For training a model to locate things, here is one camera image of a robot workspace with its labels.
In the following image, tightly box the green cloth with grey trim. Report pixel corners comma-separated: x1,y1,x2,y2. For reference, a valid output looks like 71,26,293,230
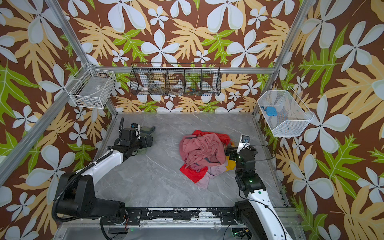
140,126,156,137

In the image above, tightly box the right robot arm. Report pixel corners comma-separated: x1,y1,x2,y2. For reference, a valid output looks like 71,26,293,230
226,145,292,240

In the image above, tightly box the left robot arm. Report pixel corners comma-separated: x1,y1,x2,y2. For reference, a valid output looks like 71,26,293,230
52,119,156,224

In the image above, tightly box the yellow cloth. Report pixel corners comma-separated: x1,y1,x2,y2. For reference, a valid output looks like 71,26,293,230
225,145,236,171

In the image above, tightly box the light pink cloth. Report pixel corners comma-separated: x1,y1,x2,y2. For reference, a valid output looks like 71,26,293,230
196,163,228,189

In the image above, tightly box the dusty pink cloth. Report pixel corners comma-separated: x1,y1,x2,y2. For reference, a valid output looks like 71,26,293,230
179,134,226,172

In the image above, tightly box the red cloth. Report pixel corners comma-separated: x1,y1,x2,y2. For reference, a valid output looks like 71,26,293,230
180,130,232,184

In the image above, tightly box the blue object in basket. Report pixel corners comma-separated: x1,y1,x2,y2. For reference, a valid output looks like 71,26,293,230
264,107,278,117

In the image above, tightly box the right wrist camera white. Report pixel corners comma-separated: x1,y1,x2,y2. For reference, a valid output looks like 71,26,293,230
237,135,251,154

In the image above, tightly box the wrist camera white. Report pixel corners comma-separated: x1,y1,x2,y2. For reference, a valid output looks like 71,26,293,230
237,135,251,154
131,123,141,139

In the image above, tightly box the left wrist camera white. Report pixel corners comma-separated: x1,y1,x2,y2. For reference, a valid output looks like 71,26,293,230
131,123,141,139

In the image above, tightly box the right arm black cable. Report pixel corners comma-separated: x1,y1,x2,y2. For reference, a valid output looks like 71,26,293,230
250,144,277,162

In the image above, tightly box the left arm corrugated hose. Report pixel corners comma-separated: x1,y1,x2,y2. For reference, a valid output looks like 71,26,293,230
50,149,115,223

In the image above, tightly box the black wire basket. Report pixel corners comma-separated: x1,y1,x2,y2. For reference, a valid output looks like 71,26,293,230
128,63,222,96

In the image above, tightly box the white wire basket right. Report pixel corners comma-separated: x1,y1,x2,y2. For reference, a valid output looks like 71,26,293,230
258,87,315,138

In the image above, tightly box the white wire basket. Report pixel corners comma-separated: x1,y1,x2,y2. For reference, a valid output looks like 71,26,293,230
66,64,117,109
258,87,315,138

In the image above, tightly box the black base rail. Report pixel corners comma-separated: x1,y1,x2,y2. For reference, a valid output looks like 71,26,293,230
125,207,236,227

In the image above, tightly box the white wire basket left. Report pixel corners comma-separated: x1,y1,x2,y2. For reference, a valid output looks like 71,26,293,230
66,64,117,109

